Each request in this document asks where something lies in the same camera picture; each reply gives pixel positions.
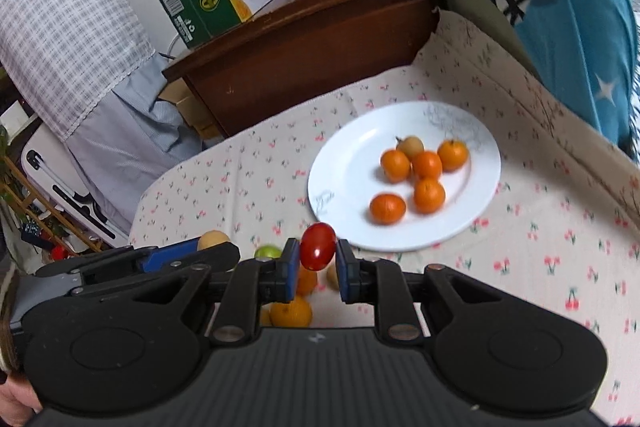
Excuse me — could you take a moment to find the olive green cushion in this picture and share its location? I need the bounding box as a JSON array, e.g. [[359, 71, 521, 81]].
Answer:
[[440, 0, 538, 75]]

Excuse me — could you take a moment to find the wooden rack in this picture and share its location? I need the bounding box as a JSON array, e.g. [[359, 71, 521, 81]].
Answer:
[[0, 127, 101, 258]]

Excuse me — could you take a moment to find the red cherry tomato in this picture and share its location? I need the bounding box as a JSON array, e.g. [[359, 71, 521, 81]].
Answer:
[[299, 223, 337, 271]]

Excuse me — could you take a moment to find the white case with black handles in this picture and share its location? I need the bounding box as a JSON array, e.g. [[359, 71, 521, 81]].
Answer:
[[20, 122, 132, 253]]

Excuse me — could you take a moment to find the person's left hand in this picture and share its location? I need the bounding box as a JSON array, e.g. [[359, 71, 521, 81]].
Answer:
[[0, 377, 43, 427]]

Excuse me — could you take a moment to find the white plate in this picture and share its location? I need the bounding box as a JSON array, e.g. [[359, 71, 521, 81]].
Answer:
[[307, 101, 502, 253]]

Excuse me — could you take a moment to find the brown wooden cabinet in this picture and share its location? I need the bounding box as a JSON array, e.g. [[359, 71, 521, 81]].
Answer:
[[162, 0, 443, 138]]

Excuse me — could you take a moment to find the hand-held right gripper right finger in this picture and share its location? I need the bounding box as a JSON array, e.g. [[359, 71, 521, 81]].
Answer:
[[336, 238, 506, 342]]

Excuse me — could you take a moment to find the checkered cloth cover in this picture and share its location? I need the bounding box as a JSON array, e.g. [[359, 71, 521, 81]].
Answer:
[[0, 0, 157, 142]]

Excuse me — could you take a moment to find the cherry print tablecloth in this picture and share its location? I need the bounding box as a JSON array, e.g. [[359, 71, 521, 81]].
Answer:
[[129, 9, 640, 427]]

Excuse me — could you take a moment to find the cardboard box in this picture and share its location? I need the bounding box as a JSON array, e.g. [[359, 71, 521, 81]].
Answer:
[[157, 79, 223, 140]]

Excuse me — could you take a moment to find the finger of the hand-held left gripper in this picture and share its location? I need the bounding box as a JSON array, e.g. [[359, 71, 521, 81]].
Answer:
[[37, 239, 206, 279], [70, 243, 241, 298]]

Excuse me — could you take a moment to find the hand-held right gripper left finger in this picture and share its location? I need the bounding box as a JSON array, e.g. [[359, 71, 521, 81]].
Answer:
[[117, 238, 301, 344]]

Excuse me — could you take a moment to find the teal star print pillow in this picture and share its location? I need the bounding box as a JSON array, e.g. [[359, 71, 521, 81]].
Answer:
[[407, 0, 640, 152]]

